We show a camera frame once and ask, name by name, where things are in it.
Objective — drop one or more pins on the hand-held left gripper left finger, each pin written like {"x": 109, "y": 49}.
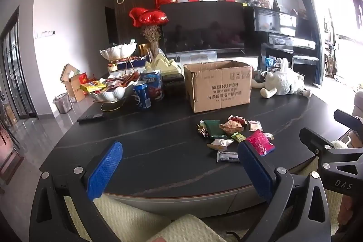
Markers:
{"x": 104, "y": 171}

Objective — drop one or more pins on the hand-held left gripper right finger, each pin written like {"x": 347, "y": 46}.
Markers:
{"x": 255, "y": 172}

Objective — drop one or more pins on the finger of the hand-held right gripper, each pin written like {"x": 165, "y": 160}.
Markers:
{"x": 313, "y": 140}
{"x": 348, "y": 120}

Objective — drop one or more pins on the pink snack packet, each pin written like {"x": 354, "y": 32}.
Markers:
{"x": 260, "y": 142}

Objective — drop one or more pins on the grey silver snack packet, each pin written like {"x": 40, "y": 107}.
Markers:
{"x": 227, "y": 157}

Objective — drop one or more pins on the small white snack packet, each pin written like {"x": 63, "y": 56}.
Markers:
{"x": 268, "y": 136}

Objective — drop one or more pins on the small green snack packet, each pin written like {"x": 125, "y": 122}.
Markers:
{"x": 238, "y": 137}

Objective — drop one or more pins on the white orange snack packet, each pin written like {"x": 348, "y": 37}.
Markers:
{"x": 221, "y": 144}

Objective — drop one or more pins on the white square snack packet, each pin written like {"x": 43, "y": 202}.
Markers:
{"x": 255, "y": 126}

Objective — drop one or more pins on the tan triangular snack packet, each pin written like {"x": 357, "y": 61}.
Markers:
{"x": 231, "y": 127}

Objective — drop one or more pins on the red white snack packet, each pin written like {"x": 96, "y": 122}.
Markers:
{"x": 237, "y": 119}

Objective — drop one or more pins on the dark green snack packet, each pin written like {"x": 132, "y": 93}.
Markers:
{"x": 214, "y": 128}

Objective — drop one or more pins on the shiny candy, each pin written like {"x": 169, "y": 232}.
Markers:
{"x": 202, "y": 130}

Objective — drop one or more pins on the brown cardboard box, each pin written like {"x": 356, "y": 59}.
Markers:
{"x": 221, "y": 89}

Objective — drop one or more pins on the person's right hand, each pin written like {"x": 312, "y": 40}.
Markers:
{"x": 353, "y": 210}

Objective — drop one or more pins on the black remote control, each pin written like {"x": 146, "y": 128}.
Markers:
{"x": 90, "y": 118}

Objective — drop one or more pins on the cream knit garment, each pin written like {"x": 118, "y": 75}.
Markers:
{"x": 136, "y": 219}

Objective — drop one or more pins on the white plush sheep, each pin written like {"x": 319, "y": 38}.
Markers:
{"x": 283, "y": 83}

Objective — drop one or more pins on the black piano bench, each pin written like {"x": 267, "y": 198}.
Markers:
{"x": 305, "y": 60}

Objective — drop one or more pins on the white two-tier leaf snack stand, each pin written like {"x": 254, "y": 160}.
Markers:
{"x": 113, "y": 93}

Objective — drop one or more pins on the grey mesh trash bin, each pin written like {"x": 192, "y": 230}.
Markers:
{"x": 63, "y": 103}

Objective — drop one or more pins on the blue soda can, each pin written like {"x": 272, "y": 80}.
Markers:
{"x": 141, "y": 96}

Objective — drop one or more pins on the yellow snack packet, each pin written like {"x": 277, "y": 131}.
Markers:
{"x": 92, "y": 86}

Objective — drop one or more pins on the blue snack bag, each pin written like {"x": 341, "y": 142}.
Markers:
{"x": 269, "y": 63}
{"x": 153, "y": 84}

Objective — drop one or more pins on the open cardboard box with flaps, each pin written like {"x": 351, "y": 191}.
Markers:
{"x": 74, "y": 87}

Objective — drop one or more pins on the assorted snack pile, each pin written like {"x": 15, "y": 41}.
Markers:
{"x": 122, "y": 80}

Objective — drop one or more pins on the black upright piano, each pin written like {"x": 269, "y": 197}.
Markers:
{"x": 283, "y": 32}

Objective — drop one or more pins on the white television cabinet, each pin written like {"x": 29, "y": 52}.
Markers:
{"x": 235, "y": 56}

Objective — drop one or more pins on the pale yellow mountain ornament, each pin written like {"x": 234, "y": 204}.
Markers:
{"x": 161, "y": 64}

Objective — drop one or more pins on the yellow gift bag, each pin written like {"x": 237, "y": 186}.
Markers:
{"x": 144, "y": 49}

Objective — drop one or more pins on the black metronome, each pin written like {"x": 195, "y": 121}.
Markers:
{"x": 276, "y": 5}

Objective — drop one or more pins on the black framed glass door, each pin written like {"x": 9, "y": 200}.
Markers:
{"x": 17, "y": 66}

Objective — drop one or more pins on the dried flower bouquet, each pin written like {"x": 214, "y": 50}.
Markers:
{"x": 153, "y": 38}

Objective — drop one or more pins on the brown plush toy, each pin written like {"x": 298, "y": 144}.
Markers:
{"x": 263, "y": 2}

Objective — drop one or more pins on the black television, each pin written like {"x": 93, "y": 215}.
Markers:
{"x": 202, "y": 28}

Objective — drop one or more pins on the white wall switch panel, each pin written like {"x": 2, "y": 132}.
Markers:
{"x": 44, "y": 33}

